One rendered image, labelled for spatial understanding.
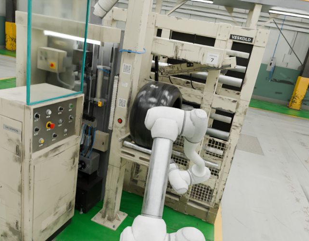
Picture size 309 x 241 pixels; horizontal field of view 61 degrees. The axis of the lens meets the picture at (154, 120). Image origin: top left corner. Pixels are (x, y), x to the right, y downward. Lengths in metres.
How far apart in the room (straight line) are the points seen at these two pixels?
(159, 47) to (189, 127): 1.15
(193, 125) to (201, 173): 0.56
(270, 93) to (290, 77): 0.88
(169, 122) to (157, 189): 0.33
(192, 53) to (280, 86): 9.32
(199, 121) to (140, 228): 0.56
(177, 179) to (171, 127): 0.56
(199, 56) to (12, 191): 1.74
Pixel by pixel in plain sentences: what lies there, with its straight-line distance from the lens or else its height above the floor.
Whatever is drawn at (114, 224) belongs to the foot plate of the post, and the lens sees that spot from 2.78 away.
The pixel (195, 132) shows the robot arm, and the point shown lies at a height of 1.38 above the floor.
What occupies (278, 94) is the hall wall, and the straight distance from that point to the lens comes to 11.47.
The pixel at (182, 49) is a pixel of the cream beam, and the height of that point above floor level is 1.73.
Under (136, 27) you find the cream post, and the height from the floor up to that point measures 1.84.
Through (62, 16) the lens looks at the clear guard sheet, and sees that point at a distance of 1.93.
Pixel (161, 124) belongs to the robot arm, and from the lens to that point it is 1.31.
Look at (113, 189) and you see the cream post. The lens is 2.58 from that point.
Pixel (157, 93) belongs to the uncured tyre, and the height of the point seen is 1.39.
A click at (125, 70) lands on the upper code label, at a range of 2.19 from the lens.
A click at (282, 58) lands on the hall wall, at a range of 11.40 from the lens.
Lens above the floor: 1.82
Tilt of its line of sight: 18 degrees down
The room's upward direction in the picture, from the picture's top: 10 degrees clockwise
